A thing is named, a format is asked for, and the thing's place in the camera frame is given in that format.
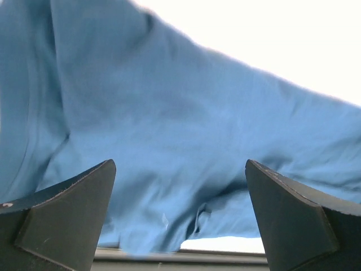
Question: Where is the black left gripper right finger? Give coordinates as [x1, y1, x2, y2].
[245, 160, 360, 271]

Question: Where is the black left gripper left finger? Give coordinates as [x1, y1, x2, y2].
[1, 160, 116, 271]

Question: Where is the dark blue t shirt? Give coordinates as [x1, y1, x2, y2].
[1, 1, 360, 254]

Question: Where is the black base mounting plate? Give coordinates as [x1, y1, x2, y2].
[91, 248, 269, 271]

